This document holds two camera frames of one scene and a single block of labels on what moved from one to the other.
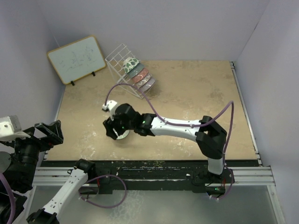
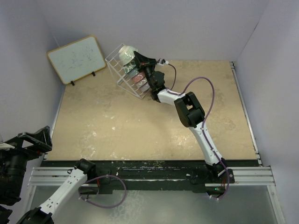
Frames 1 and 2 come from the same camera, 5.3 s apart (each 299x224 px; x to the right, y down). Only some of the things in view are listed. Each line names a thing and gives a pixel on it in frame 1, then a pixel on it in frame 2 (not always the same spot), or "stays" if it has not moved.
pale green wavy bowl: x=125 y=134 -> x=126 y=53
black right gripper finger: x=110 y=132 -> x=143 y=62
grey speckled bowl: x=134 y=72 stays
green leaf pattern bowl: x=129 y=63 stays
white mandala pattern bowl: x=142 y=82 stays
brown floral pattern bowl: x=143 y=73 stays
